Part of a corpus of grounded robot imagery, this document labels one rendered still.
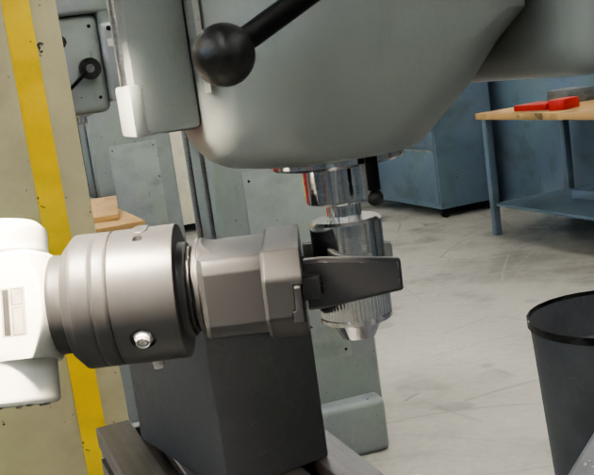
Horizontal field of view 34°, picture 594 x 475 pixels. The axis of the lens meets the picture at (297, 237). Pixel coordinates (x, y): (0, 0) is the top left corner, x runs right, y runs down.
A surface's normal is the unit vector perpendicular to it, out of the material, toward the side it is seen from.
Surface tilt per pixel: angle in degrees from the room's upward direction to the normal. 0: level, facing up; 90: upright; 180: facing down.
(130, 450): 0
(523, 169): 90
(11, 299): 71
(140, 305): 85
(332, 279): 90
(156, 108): 90
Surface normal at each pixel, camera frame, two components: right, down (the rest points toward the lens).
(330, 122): 0.37, 0.62
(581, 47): -0.37, 0.35
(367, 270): 0.00, 0.18
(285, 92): -0.05, 0.58
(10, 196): 0.36, 0.11
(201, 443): -0.84, 0.21
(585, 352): -0.58, 0.28
